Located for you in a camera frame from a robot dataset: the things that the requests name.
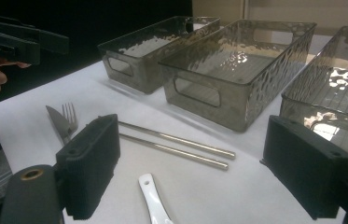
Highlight steel fork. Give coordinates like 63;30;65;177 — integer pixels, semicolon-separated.
62;102;79;134

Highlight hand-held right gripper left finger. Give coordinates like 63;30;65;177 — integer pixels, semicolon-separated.
55;113;121;221

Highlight steel chopstick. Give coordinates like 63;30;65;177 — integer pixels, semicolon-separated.
118;120;237;161
118;133;230;172

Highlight metal tongs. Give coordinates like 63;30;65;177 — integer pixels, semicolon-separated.
45;105;72;146

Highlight white table cover sheet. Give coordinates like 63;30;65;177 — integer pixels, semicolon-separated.
0;34;347;224

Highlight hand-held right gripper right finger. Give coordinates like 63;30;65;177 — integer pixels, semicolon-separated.
259;115;348;220

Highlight clear grey plastic bin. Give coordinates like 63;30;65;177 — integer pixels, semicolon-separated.
97;16;221;95
158;19;318;133
279;25;348;175

